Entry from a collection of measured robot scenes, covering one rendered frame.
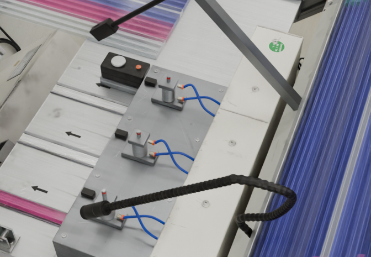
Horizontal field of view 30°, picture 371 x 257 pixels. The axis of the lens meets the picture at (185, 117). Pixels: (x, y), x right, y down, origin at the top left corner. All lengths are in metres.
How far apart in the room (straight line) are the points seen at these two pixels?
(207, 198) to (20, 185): 0.30
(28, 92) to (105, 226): 0.70
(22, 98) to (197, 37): 0.50
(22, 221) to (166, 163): 0.23
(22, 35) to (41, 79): 0.79
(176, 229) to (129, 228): 0.07
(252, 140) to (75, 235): 0.28
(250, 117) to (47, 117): 0.34
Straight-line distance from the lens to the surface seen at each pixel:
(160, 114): 1.05
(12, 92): 1.58
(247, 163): 0.98
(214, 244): 0.91
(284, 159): 0.90
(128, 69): 1.13
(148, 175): 0.99
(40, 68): 1.63
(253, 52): 0.96
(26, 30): 2.41
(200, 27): 1.26
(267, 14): 1.30
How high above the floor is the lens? 1.94
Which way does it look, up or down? 45 degrees down
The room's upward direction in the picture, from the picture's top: 72 degrees clockwise
